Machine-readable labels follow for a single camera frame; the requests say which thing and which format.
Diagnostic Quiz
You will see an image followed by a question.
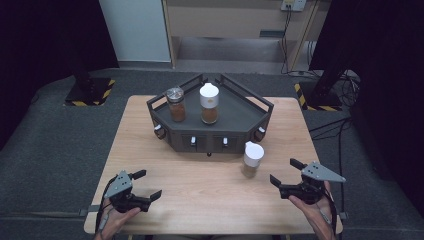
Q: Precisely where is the silver lid spice jar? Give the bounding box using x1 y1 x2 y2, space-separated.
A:
165 86 187 123

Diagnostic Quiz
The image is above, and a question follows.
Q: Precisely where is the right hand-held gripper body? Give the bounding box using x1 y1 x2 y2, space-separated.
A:
279 161 347 205

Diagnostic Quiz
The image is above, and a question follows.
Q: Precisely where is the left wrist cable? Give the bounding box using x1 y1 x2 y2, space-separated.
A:
95 178 118 234

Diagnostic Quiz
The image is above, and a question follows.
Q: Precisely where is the black striped stand base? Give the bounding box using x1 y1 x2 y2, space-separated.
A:
294 81 344 112
64 77 117 107

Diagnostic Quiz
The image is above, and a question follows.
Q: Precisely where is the person's right hand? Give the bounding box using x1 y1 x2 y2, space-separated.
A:
288 181 336 233

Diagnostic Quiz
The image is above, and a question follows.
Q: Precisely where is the black curtain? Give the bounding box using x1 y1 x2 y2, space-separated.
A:
309 0 424 208
0 0 120 151

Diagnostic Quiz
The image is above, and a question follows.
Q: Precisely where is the wooden shelf unit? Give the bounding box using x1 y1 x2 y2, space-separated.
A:
162 0 321 72

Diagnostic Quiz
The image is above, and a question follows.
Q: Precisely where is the white power socket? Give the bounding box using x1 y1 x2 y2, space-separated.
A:
280 0 307 12

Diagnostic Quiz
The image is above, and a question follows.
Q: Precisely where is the black socket cable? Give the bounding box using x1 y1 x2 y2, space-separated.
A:
280 6 294 75

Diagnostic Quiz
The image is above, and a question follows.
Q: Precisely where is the person's left hand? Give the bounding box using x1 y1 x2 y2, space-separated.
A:
99 199 143 238

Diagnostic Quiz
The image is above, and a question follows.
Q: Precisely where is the black floor cable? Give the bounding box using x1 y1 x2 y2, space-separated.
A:
308 116 353 214

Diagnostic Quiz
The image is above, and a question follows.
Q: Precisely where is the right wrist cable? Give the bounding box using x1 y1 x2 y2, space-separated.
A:
321 186 338 234

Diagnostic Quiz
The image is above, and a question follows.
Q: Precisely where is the black cable bundle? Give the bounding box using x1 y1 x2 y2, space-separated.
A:
333 69 362 108

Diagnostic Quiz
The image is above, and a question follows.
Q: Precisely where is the white panel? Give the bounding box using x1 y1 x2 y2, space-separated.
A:
98 0 172 63

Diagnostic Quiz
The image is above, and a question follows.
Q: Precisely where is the wrist cable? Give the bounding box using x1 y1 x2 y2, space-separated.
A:
321 186 338 234
95 178 118 234

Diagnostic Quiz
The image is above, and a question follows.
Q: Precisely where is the black stand post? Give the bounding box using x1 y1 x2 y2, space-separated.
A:
311 64 348 108

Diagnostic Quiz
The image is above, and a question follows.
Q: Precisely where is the white lid spice jar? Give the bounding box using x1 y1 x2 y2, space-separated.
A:
242 140 265 178
199 82 220 125

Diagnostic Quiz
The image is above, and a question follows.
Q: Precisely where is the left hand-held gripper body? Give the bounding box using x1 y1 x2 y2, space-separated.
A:
103 170 151 214

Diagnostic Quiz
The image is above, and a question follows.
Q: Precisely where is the black corner rack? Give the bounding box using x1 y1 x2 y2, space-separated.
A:
146 73 275 158

